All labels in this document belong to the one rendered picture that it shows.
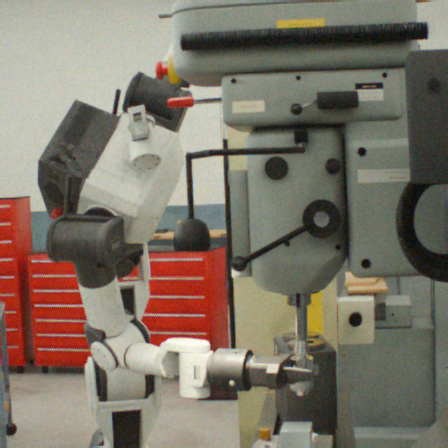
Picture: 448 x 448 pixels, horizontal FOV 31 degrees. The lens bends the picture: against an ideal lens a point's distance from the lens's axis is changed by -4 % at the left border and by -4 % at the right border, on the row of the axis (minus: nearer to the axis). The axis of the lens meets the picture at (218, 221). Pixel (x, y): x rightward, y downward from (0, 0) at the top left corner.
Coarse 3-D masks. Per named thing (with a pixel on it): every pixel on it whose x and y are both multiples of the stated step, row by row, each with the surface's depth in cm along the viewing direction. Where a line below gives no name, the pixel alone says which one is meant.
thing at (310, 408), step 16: (288, 336) 198; (320, 336) 203; (288, 352) 186; (320, 352) 185; (336, 352) 185; (320, 368) 185; (288, 384) 185; (320, 384) 185; (336, 384) 185; (288, 400) 185; (304, 400) 185; (320, 400) 185; (336, 400) 185; (288, 416) 185; (304, 416) 185; (320, 416) 185; (336, 416) 186
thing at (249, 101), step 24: (288, 72) 152; (312, 72) 151; (336, 72) 150; (360, 72) 149; (384, 72) 149; (240, 96) 152; (264, 96) 152; (288, 96) 151; (312, 96) 150; (360, 96) 149; (384, 96) 149; (240, 120) 153; (264, 120) 152; (288, 120) 152; (312, 120) 151; (336, 120) 151; (360, 120) 150; (384, 120) 150
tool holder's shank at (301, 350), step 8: (296, 312) 164; (304, 312) 164; (296, 320) 165; (304, 320) 164; (296, 328) 165; (304, 328) 164; (296, 336) 165; (304, 336) 164; (296, 344) 165; (304, 344) 164; (296, 352) 164; (304, 352) 164
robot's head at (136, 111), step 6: (132, 108) 180; (138, 108) 180; (144, 108) 180; (132, 114) 179; (138, 114) 180; (144, 114) 179; (132, 120) 178; (144, 120) 178; (132, 126) 178; (144, 126) 177; (132, 132) 177; (144, 132) 177; (132, 138) 176; (138, 138) 176; (144, 138) 176
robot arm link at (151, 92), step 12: (144, 84) 199; (156, 84) 200; (168, 84) 199; (180, 84) 200; (132, 96) 199; (144, 96) 199; (156, 96) 199; (168, 96) 199; (156, 108) 199; (168, 108) 199
